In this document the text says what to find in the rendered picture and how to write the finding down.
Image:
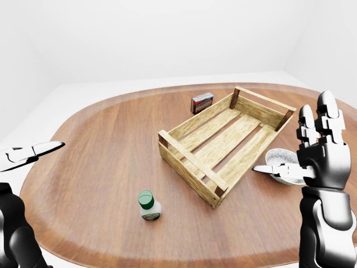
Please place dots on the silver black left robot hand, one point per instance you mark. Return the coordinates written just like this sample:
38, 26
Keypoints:
25, 152

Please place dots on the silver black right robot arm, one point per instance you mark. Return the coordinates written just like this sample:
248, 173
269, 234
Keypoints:
326, 229

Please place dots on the small printed food box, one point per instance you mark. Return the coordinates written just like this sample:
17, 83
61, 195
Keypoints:
202, 102

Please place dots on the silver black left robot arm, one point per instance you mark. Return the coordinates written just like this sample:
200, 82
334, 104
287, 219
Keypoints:
16, 226

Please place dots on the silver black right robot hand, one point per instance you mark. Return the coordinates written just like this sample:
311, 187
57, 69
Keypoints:
326, 162

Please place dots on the wooden slat tray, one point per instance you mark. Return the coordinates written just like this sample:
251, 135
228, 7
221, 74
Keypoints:
223, 145

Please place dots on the white green-capped dressing bottle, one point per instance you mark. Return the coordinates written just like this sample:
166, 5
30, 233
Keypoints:
150, 208

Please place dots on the white patterned bowl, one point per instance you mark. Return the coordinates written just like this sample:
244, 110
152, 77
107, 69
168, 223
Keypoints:
280, 159

